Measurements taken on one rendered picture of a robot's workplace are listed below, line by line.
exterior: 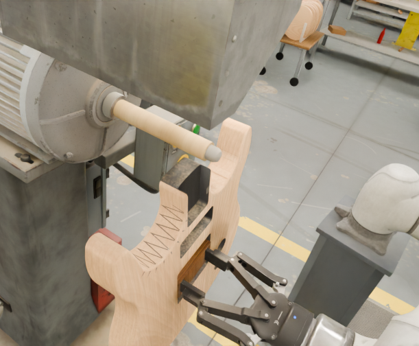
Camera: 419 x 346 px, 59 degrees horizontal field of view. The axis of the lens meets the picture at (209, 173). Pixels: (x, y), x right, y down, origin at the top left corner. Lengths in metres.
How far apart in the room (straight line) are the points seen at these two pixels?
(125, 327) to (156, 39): 0.40
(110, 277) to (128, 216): 1.80
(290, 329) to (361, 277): 0.86
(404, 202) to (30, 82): 1.08
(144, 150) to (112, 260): 0.57
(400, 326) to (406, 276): 2.03
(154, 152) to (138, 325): 0.48
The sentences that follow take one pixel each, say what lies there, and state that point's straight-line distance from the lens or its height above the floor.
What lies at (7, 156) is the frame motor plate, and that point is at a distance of 0.77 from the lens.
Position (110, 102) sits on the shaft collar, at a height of 1.26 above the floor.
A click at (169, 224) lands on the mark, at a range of 0.52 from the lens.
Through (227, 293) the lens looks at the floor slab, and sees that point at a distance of 1.94.
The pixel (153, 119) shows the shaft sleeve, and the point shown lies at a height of 1.26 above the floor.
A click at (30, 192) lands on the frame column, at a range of 0.89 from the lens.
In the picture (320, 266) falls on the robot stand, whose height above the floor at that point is 0.54.
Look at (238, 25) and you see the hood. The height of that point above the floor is 1.48.
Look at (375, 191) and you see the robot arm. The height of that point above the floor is 0.90.
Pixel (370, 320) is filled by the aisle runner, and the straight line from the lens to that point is 2.16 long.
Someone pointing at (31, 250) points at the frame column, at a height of 0.82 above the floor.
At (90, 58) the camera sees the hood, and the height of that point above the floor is 1.41.
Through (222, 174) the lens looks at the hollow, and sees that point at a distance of 0.60.
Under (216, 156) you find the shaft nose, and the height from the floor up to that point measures 1.25.
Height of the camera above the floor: 1.56
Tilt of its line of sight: 37 degrees down
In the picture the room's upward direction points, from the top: 12 degrees clockwise
